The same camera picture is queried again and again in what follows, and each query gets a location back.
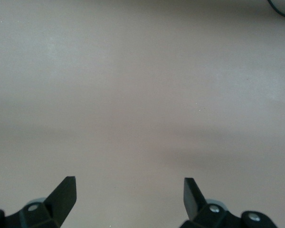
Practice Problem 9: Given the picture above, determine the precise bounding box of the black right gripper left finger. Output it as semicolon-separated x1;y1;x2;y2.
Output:
0;176;77;228

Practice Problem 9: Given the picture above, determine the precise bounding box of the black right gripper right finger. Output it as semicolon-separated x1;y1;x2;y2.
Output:
179;177;279;228

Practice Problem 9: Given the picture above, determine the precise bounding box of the thin black cable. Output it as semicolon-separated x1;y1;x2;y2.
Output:
266;0;285;21

